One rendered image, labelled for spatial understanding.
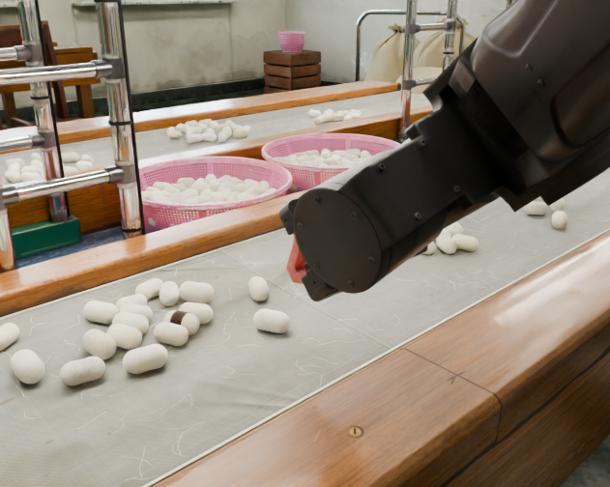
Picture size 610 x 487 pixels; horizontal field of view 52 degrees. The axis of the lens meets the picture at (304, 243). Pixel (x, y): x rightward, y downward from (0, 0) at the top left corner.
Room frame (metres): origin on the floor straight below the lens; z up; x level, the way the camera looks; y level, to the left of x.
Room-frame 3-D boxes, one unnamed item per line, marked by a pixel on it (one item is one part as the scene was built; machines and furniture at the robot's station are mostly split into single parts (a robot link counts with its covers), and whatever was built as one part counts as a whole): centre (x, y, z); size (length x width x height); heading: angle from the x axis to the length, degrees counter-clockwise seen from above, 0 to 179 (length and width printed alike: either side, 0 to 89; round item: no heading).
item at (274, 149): (1.12, -0.05, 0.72); 0.27 x 0.27 x 0.10
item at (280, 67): (6.59, 0.13, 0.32); 0.42 x 0.42 x 0.64; 44
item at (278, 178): (0.93, 0.15, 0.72); 0.27 x 0.27 x 0.10
